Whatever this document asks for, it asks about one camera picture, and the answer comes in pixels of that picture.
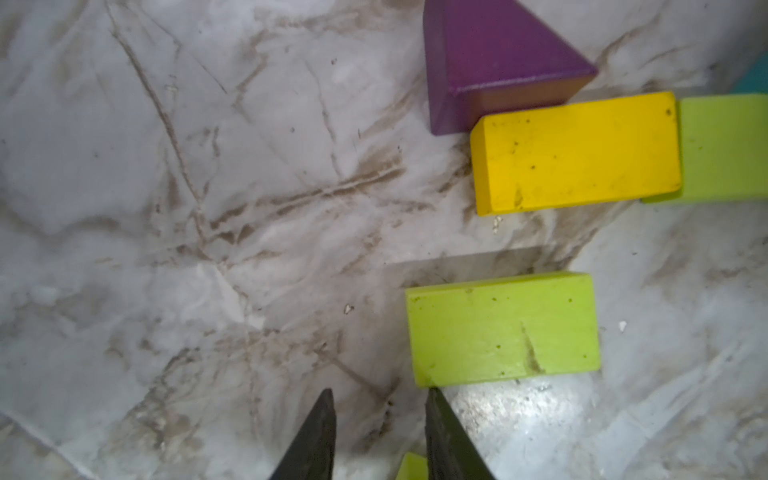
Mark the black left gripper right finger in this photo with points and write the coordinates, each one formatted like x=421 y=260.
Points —
x=450 y=452

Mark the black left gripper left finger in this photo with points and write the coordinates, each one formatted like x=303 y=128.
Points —
x=311 y=454

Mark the lime green block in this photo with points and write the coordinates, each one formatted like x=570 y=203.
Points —
x=502 y=329
x=413 y=467
x=723 y=149

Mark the yellow block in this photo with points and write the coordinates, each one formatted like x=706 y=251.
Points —
x=578 y=154

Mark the purple triangular block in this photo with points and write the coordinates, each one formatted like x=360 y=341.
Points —
x=487 y=57

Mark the teal triangular block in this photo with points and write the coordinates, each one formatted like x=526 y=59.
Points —
x=755 y=80

